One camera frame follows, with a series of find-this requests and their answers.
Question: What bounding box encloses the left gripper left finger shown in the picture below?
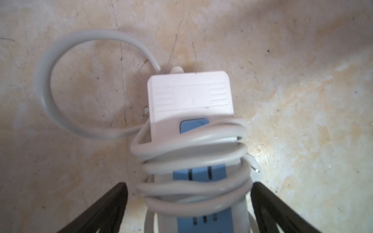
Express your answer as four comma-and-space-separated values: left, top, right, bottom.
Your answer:
59, 182, 128, 233

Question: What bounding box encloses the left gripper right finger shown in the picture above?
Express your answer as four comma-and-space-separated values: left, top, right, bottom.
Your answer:
251, 182, 319, 233

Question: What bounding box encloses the white power strip cord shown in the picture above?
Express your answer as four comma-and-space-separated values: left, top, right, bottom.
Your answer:
34, 28, 261, 233

